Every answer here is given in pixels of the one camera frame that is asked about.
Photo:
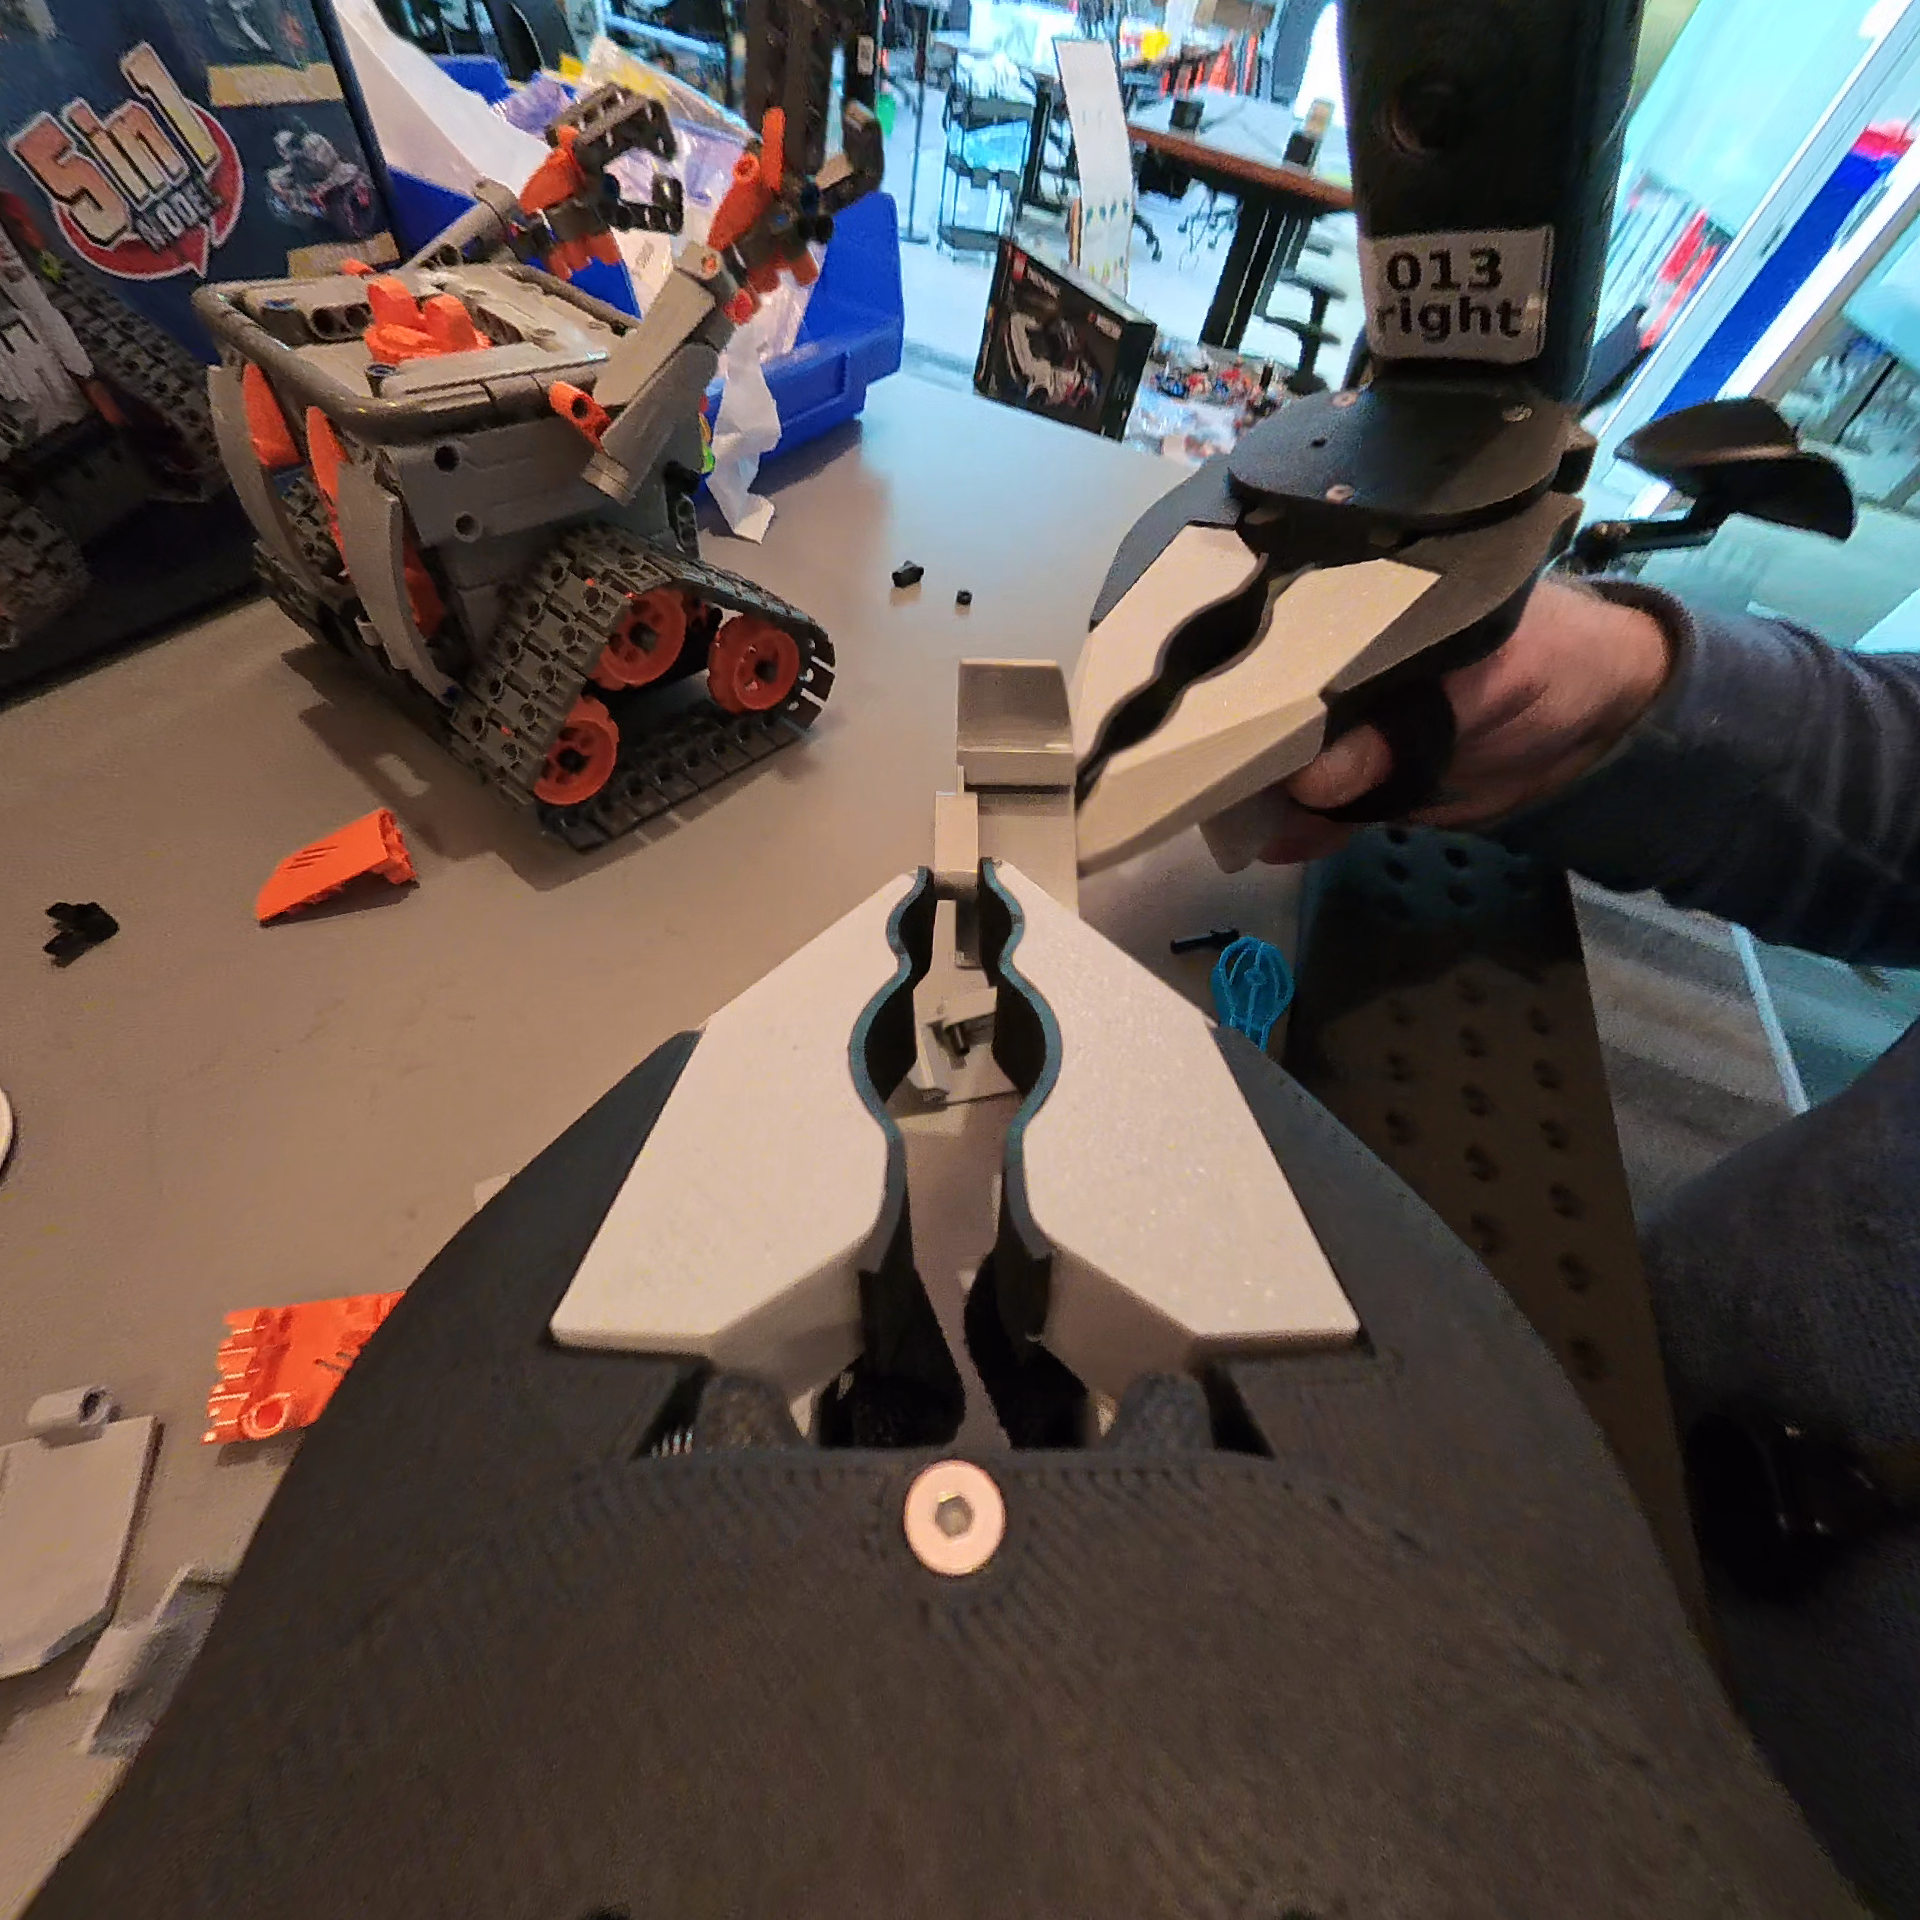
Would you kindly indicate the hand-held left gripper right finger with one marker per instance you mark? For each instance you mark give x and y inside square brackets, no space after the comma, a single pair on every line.
[1184,1184]

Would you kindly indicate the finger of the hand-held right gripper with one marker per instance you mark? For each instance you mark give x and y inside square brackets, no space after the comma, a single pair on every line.
[1276,691]
[1171,585]

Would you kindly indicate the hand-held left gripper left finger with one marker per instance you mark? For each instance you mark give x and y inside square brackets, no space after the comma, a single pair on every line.
[735,1184]

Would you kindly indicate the grey curved panel assembly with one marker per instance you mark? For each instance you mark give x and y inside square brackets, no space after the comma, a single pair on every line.
[1013,721]

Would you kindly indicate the person's right forearm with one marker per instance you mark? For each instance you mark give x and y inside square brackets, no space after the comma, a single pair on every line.
[1771,765]

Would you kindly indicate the person's right hand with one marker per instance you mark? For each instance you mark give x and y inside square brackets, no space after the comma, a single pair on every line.
[1559,704]

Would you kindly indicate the teal separator tool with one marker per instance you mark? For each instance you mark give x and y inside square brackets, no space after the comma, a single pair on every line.
[1214,983]

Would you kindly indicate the black pin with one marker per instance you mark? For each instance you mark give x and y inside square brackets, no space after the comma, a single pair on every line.
[1202,943]

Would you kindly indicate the black product box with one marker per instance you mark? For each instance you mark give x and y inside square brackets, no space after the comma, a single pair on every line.
[1060,339]

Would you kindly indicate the black perforated chair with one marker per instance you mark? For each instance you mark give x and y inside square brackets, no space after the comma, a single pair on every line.
[1442,1049]

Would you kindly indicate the background wooden table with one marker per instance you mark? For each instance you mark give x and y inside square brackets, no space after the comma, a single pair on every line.
[1244,165]

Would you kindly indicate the white standing sign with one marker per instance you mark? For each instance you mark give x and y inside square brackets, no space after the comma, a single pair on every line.
[1095,150]

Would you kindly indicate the orange ribbed panel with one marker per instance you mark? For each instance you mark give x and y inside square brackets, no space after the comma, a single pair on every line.
[284,1365]

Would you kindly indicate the orange wedge panel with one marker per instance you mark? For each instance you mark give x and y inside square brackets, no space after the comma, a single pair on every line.
[339,869]

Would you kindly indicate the person's dark clothing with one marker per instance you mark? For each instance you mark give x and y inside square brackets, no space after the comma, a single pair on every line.
[1799,1277]

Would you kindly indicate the grey orange tracked toy robot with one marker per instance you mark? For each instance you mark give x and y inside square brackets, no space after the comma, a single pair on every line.
[495,451]

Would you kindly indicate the grey curved panel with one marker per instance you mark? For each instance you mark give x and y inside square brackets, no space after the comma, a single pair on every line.
[68,1530]
[143,1665]

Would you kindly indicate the dark blue robot kit box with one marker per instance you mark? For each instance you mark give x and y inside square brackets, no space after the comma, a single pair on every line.
[91,77]

